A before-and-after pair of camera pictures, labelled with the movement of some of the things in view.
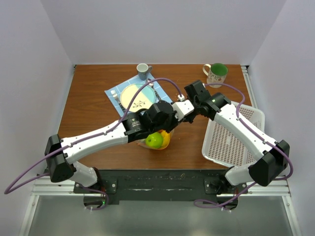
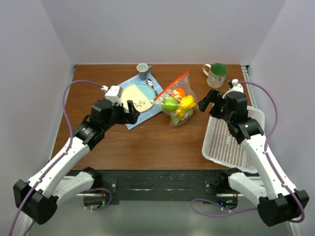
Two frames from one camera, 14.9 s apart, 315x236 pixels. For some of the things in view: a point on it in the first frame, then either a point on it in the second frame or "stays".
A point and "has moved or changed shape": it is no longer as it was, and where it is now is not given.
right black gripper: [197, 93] to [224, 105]
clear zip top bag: [142, 142] to [179, 101]
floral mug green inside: [216, 73] stays
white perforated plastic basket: [221, 145] stays
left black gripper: [175, 122] to [125, 116]
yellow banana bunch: [166, 136] has moved or changed shape
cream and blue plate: [145, 97] stays
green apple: [154, 140] has moved or changed shape
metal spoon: [151, 84] stays
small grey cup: [143, 69] stays
